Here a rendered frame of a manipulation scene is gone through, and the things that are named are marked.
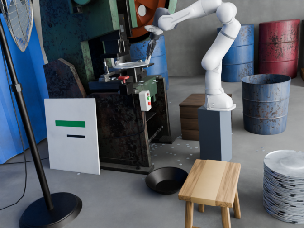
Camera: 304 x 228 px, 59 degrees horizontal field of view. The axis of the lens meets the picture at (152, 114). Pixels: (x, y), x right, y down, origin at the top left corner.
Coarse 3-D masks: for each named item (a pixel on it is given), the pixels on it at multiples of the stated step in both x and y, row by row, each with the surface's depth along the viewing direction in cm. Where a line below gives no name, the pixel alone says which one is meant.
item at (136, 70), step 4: (148, 64) 207; (152, 64) 209; (128, 68) 210; (132, 68) 208; (136, 68) 210; (128, 72) 211; (132, 72) 210; (136, 72) 210; (140, 72) 217; (136, 76) 210; (140, 76) 216; (136, 80) 211; (140, 80) 217
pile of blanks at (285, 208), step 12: (264, 168) 148; (264, 180) 152; (276, 180) 139; (288, 180) 135; (300, 180) 132; (264, 192) 152; (276, 192) 142; (288, 192) 137; (300, 192) 134; (264, 204) 154; (276, 204) 145; (288, 204) 139; (300, 204) 136; (276, 216) 146; (288, 216) 141; (300, 216) 139
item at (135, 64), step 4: (120, 64) 223; (124, 64) 222; (128, 64) 214; (132, 64) 212; (136, 64) 209; (140, 64) 211; (144, 64) 209; (116, 68) 204; (120, 68) 202; (124, 68) 200
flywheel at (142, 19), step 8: (136, 0) 231; (144, 0) 229; (152, 0) 226; (160, 0) 220; (168, 0) 224; (136, 8) 234; (152, 8) 228; (136, 16) 236; (144, 16) 233; (152, 16) 230; (144, 24) 236; (136, 32) 238; (144, 32) 235
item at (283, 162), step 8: (272, 152) 158; (280, 152) 157; (288, 152) 156; (264, 160) 151; (272, 160) 150; (280, 160) 148; (288, 160) 147; (296, 160) 146; (272, 168) 142; (280, 168) 141; (288, 168) 141; (296, 168) 139; (296, 176) 132
